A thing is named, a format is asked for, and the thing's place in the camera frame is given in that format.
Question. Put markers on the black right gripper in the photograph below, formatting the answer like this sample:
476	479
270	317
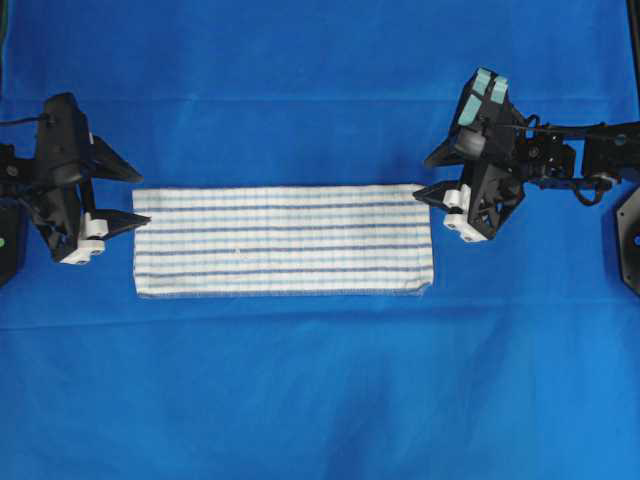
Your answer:
492	187

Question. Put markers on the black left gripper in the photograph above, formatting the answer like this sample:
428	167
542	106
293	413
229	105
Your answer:
62	203

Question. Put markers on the white blue striped towel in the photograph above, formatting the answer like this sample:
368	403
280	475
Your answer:
271	241

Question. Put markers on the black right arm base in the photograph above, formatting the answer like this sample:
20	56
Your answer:
621	241

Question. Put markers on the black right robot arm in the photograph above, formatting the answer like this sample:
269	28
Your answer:
605	154

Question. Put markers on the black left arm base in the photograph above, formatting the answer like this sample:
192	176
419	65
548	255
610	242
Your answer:
13	239

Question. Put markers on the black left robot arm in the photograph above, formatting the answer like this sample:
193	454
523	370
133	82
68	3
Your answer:
17	177

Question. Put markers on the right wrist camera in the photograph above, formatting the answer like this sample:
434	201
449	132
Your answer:
481	123

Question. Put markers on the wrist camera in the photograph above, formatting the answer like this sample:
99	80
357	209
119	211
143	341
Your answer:
481	123
62	117

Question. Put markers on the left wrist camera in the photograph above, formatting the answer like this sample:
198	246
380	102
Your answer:
62	117

